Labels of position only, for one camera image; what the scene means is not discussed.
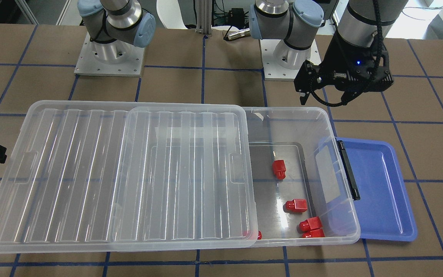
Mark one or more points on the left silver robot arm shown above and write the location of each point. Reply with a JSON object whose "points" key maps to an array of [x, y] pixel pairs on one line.
{"points": [[297, 24]]}

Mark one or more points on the black box latch handle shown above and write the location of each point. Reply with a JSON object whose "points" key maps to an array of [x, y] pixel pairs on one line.
{"points": [[348, 169]]}

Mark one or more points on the blue plastic tray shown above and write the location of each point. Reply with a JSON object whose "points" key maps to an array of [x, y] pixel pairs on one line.
{"points": [[384, 208]]}

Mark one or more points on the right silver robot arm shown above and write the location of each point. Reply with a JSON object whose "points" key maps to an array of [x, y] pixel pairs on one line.
{"points": [[115, 26]]}

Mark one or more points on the clear plastic storage box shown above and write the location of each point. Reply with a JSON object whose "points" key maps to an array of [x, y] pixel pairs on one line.
{"points": [[306, 184]]}

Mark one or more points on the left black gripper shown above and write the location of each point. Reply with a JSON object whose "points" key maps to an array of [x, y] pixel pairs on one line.
{"points": [[333, 54]]}

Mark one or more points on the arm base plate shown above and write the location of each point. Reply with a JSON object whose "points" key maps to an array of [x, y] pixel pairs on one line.
{"points": [[116, 59], [282, 63]]}

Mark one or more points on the clear plastic box lid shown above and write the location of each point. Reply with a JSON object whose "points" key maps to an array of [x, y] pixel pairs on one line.
{"points": [[88, 176]]}

